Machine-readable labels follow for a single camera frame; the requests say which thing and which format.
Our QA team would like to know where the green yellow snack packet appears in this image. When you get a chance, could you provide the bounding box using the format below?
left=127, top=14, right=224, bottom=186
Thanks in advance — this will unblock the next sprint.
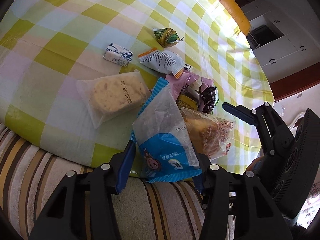
left=153, top=28, right=184, bottom=48

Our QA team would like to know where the round biscuit in clear bag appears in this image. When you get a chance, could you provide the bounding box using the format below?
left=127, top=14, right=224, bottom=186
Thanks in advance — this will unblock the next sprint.
left=76, top=70, right=150, bottom=128

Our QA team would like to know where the green checkered tablecloth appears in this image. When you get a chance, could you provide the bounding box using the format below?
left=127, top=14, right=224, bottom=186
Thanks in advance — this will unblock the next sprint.
left=1, top=0, right=274, bottom=167

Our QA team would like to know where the small blue white packet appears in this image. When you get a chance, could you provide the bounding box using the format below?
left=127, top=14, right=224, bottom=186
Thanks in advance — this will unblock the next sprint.
left=103, top=43, right=133, bottom=67

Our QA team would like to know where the white orange snack packet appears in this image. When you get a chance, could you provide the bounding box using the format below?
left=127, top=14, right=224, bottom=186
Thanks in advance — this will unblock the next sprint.
left=138, top=48, right=185, bottom=79

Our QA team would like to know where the pink snack bar wrapper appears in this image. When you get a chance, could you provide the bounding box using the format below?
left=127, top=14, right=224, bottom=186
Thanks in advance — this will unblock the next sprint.
left=165, top=70, right=214, bottom=100

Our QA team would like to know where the brown cake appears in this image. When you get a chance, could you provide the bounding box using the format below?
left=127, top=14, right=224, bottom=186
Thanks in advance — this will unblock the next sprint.
left=181, top=107, right=235, bottom=160

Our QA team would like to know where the dark purple snack packet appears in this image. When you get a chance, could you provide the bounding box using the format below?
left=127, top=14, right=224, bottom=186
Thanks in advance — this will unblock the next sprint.
left=199, top=83, right=219, bottom=114

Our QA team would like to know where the white cabinet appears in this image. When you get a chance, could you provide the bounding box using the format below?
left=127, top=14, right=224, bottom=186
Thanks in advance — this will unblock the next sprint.
left=241, top=0, right=319, bottom=83

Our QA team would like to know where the person's right hand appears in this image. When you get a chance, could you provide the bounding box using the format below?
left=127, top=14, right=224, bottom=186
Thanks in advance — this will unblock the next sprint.
left=245, top=156, right=264, bottom=174

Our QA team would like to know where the orange leather chair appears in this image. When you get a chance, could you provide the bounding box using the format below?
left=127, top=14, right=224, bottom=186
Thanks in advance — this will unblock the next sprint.
left=220, top=0, right=251, bottom=36

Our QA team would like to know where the blue clear snack bag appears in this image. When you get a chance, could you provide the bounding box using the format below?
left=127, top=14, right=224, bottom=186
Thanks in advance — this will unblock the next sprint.
left=131, top=77, right=201, bottom=183

